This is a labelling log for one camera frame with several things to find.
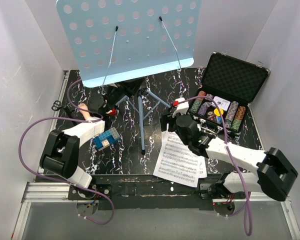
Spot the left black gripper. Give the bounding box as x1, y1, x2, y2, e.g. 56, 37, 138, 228
105, 74, 147, 114

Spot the sheet music page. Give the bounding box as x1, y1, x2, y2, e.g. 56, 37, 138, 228
153, 131, 208, 188
161, 130, 208, 179

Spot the blue music stand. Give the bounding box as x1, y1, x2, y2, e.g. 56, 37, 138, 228
55, 0, 203, 155

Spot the black poker chip case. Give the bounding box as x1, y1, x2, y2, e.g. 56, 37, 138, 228
195, 52, 270, 136

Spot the black microphone stand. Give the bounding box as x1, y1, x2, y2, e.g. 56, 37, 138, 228
51, 100, 74, 119

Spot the pink toy microphone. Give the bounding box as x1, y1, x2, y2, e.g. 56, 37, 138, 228
78, 103, 93, 121

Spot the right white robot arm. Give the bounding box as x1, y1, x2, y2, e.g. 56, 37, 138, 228
160, 113, 298, 202

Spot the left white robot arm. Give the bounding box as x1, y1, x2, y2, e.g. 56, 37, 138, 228
39, 78, 143, 200

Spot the purple chip row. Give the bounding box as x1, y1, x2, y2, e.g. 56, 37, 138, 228
197, 101, 212, 117

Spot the green chip row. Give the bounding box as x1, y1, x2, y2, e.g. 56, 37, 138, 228
188, 98, 203, 114

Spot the yellow dealer button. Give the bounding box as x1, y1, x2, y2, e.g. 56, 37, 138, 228
213, 108, 224, 117

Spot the red white chip row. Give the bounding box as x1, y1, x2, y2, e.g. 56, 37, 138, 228
197, 90, 206, 102

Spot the white card deck box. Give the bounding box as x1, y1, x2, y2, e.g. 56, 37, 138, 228
213, 96, 231, 112

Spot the blue white chip row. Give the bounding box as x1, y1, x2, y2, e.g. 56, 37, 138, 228
224, 101, 239, 129

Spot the brown chip row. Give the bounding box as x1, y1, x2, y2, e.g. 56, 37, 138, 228
234, 106, 246, 121

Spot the blue grey brick toy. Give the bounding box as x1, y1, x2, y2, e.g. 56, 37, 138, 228
92, 127, 120, 151

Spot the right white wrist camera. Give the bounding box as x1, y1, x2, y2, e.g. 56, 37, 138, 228
172, 97, 189, 118

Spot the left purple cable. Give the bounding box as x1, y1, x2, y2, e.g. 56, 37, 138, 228
17, 79, 116, 225

